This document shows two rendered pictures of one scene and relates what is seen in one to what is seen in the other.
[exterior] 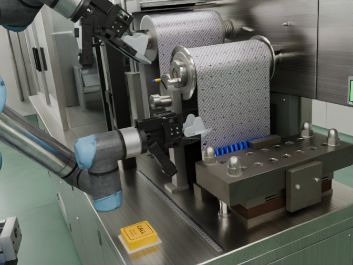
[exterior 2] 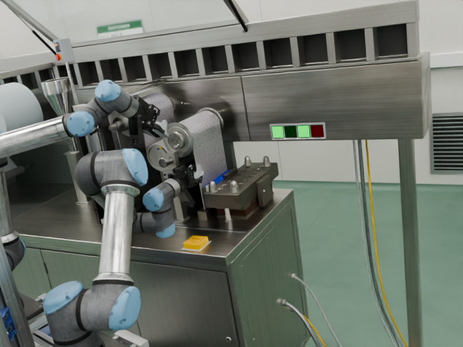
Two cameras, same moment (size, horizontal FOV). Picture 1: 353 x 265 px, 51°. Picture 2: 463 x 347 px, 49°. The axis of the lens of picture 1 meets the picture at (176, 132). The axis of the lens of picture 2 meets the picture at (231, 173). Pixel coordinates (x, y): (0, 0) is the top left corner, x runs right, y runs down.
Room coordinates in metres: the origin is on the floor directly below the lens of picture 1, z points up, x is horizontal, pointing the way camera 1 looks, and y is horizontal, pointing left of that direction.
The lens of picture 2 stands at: (-0.77, 0.99, 1.72)
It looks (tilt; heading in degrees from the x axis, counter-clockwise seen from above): 18 degrees down; 325
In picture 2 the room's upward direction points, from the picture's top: 9 degrees counter-clockwise
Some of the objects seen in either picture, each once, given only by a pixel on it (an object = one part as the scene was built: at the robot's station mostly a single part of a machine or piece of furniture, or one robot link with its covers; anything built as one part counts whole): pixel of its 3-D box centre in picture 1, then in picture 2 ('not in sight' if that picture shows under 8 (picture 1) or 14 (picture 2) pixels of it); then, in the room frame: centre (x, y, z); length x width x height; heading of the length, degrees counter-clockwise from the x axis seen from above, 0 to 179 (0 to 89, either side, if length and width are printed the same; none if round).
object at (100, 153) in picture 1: (99, 150); (158, 197); (0.85, 0.19, 1.11); 0.11 x 0.08 x 0.09; 114
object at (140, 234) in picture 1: (138, 235); (196, 242); (0.77, 0.11, 0.91); 0.07 x 0.07 x 0.02; 24
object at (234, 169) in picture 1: (234, 165); (233, 186); (0.81, -0.13, 1.05); 0.04 x 0.04 x 0.04
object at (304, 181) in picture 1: (304, 186); (265, 191); (0.84, -0.31, 0.96); 0.10 x 0.03 x 0.11; 114
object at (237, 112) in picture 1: (236, 115); (211, 161); (1.01, -0.17, 1.12); 0.23 x 0.01 x 0.18; 114
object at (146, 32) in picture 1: (139, 40); (122, 122); (1.23, 0.09, 1.33); 0.06 x 0.06 x 0.06; 24
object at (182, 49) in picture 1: (182, 73); (178, 140); (1.01, -0.03, 1.25); 0.15 x 0.01 x 0.15; 24
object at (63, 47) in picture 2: not in sight; (62, 50); (1.53, 0.16, 1.66); 0.07 x 0.07 x 0.10; 3
